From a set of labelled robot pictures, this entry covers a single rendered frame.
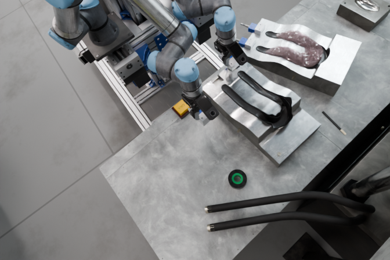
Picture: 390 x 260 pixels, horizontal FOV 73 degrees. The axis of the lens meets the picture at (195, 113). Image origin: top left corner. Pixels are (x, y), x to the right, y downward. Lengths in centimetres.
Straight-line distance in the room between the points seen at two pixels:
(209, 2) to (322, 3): 88
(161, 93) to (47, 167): 116
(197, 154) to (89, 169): 130
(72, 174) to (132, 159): 117
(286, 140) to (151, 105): 121
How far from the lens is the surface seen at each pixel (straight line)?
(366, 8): 174
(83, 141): 250
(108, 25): 139
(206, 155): 126
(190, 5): 106
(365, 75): 153
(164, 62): 92
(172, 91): 213
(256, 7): 288
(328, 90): 140
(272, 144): 121
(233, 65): 129
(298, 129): 125
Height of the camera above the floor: 200
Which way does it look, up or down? 63 degrees down
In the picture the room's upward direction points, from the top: 21 degrees counter-clockwise
